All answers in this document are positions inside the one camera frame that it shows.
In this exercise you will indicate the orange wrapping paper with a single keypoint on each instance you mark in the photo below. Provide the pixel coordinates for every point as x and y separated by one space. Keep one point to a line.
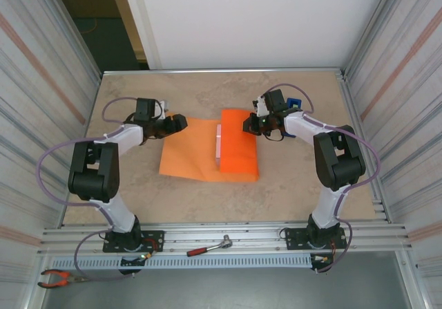
238 150

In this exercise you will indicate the pink gift box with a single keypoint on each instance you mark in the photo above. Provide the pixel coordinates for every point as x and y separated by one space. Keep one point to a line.
218 143

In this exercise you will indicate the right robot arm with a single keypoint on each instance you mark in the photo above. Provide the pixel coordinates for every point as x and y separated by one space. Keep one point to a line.
340 164

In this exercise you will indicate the blue tape dispenser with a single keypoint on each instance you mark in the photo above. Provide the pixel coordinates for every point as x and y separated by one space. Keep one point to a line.
295 100

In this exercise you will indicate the yellow power connector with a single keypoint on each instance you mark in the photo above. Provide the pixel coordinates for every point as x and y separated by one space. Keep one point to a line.
324 259
148 255

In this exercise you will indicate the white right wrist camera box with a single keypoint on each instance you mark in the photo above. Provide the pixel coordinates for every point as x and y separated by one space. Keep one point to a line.
259 105

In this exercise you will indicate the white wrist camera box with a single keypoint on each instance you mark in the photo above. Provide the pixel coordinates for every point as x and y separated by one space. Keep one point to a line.
163 106
259 105

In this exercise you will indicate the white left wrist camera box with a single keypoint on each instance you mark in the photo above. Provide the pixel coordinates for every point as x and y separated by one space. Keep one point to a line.
163 106

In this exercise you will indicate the thin aluminium extrusion rail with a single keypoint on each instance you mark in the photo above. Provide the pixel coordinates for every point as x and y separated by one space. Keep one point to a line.
224 70

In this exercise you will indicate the wide aluminium extrusion rail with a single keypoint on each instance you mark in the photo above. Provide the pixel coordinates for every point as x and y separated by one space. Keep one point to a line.
241 227

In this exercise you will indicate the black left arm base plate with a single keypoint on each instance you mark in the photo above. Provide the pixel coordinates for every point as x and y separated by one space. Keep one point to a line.
155 240

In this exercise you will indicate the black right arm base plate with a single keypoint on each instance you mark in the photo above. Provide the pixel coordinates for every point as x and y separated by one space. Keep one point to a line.
293 238

